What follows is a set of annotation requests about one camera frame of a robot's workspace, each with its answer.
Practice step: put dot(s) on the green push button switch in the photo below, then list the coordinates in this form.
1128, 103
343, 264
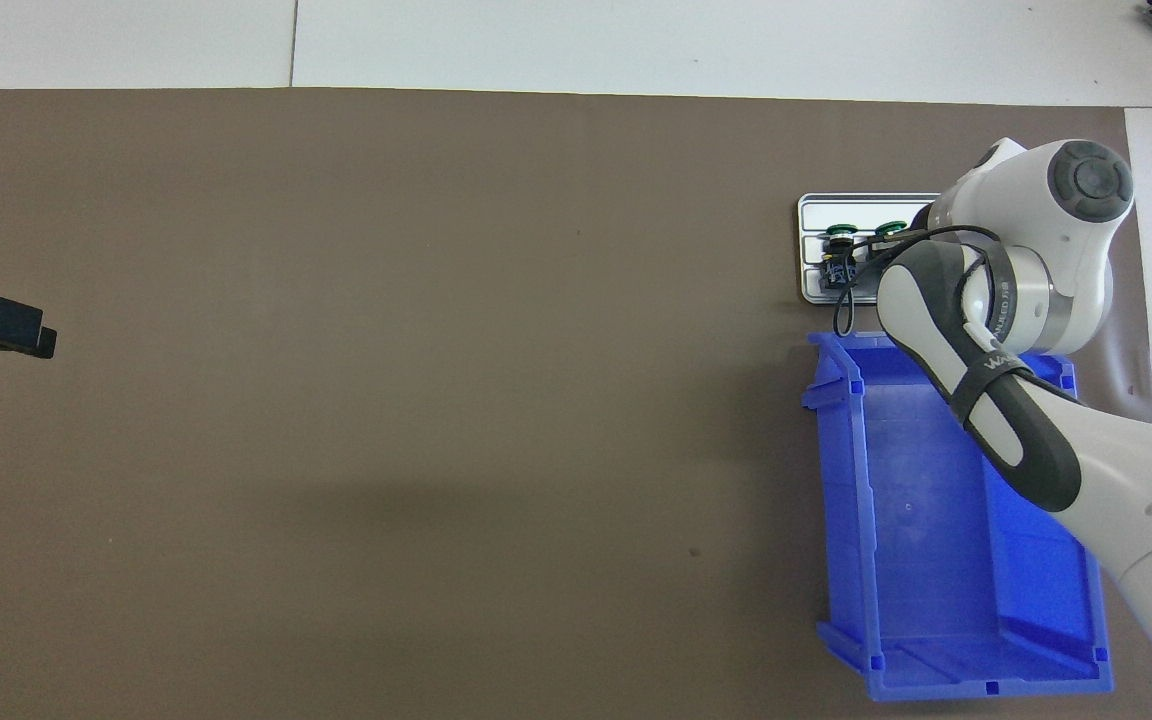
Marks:
891, 229
841, 262

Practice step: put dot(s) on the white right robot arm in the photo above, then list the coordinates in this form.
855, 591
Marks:
1136, 480

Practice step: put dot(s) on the brown table mat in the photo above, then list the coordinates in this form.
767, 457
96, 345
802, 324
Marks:
436, 400

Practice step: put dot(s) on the silver metal tray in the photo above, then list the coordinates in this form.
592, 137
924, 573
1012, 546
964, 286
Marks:
816, 212

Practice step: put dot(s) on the blue plastic storage bin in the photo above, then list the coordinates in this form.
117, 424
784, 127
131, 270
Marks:
916, 520

